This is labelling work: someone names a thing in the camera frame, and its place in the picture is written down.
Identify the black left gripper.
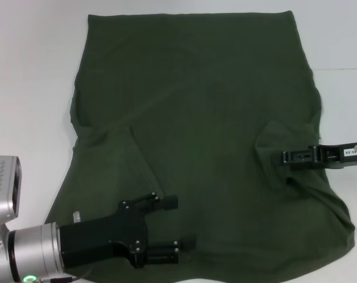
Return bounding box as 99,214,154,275
59,192,197,269

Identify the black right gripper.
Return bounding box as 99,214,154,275
282,140,357,164

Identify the dark green shirt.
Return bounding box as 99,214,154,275
44,11,356,283

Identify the left arm cable with connector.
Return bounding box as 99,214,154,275
39,259,94,283

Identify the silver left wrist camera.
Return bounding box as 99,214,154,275
0,147,23,234

